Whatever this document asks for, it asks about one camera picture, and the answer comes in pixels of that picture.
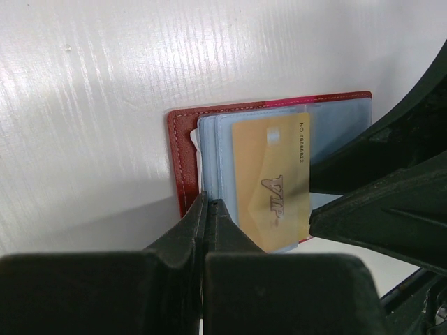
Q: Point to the gold VIP card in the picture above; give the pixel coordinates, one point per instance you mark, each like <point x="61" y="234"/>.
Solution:
<point x="271" y="159"/>

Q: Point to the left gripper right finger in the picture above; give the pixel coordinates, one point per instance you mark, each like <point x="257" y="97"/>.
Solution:
<point x="246" y="291"/>

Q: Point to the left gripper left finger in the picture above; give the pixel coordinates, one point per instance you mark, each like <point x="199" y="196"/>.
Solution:
<point x="155" y="290"/>

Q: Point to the red leather card holder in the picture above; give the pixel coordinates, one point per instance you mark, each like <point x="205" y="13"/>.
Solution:
<point x="201" y="142"/>

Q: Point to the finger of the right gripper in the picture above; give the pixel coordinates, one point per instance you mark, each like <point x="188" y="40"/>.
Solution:
<point x="412" y="132"/>
<point x="402" y="215"/>

